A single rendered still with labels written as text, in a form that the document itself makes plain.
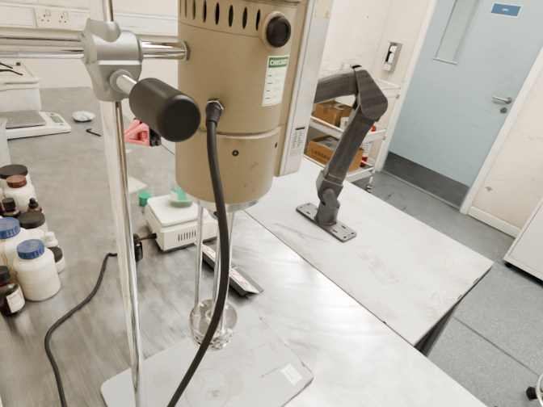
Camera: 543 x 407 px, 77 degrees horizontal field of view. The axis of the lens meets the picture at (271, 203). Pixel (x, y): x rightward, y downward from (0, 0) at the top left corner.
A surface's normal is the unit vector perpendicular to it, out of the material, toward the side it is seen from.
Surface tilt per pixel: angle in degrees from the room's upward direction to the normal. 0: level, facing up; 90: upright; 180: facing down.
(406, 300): 0
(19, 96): 93
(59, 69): 90
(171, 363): 0
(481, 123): 90
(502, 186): 90
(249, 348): 0
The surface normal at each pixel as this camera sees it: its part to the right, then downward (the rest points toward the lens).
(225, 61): -0.03, 0.51
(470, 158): -0.75, 0.25
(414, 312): 0.14, -0.85
